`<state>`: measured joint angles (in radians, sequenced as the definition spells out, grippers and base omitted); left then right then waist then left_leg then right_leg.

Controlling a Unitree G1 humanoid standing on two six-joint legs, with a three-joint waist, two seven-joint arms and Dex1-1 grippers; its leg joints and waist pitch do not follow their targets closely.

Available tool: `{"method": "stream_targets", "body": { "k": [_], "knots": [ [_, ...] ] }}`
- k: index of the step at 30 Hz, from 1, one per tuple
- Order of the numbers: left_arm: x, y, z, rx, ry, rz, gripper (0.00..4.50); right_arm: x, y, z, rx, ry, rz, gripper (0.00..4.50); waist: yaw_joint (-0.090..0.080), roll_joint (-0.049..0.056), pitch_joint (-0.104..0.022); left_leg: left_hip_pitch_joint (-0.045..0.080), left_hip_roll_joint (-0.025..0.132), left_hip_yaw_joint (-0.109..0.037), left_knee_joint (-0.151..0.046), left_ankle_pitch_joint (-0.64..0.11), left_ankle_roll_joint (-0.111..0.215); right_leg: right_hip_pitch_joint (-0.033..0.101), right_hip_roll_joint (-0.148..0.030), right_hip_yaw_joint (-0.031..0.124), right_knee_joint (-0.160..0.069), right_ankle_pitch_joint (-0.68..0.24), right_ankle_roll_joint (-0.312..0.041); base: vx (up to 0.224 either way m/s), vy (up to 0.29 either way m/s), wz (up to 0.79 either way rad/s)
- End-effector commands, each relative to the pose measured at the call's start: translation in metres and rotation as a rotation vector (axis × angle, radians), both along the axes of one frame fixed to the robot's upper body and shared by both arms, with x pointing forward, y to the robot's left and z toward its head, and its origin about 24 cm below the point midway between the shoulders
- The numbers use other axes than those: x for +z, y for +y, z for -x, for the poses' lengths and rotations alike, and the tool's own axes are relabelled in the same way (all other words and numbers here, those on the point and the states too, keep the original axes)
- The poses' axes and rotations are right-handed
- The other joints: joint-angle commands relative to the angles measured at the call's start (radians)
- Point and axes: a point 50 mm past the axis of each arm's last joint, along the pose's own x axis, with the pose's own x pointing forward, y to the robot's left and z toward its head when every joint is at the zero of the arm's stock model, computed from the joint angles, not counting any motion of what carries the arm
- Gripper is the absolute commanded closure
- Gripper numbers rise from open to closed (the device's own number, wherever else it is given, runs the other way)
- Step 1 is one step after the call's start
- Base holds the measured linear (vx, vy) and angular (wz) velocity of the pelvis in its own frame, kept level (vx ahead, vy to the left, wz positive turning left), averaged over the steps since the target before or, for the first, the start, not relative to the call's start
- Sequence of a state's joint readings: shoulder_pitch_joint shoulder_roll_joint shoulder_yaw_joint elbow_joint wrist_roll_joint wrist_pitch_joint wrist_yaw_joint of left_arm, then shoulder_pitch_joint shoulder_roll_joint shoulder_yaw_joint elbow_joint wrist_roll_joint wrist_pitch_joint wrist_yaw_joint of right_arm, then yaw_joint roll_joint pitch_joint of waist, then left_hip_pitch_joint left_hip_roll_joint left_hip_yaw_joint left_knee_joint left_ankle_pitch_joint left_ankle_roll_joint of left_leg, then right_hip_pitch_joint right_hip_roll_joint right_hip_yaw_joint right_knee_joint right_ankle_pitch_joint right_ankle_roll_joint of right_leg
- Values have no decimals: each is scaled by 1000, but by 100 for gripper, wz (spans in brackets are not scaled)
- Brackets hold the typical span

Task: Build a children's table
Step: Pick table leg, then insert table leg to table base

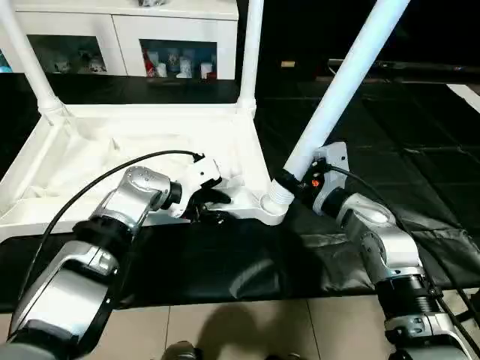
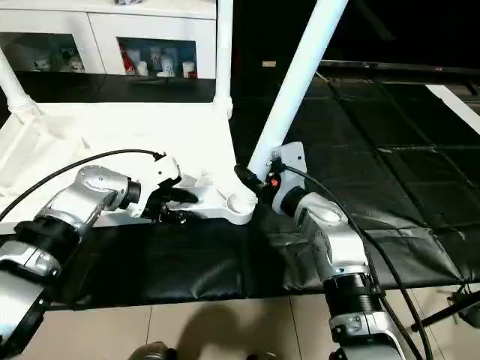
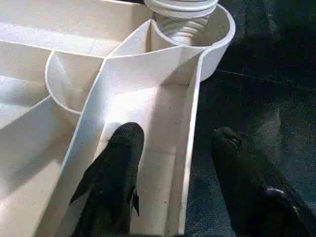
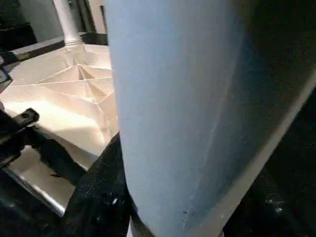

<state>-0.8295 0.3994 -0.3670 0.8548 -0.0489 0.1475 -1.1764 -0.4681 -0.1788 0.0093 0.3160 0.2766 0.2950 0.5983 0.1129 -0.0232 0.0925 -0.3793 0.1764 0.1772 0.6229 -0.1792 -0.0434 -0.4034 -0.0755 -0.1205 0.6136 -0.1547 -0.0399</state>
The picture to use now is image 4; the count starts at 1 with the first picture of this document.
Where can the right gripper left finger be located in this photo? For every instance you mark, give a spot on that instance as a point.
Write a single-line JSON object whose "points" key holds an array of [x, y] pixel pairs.
{"points": [[98, 192]]}

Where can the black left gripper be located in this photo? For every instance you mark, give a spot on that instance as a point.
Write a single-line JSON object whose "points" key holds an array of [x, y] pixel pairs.
{"points": [[17, 130]]}

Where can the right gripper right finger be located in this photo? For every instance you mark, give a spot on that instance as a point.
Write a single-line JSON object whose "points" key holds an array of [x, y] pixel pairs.
{"points": [[284, 197]]}

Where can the white plastic table top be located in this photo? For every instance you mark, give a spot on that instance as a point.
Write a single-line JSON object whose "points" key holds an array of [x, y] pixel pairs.
{"points": [[61, 98]]}

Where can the white plastic table leg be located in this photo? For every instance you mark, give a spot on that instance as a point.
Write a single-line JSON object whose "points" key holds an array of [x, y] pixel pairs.
{"points": [[172, 98], [67, 22]]}

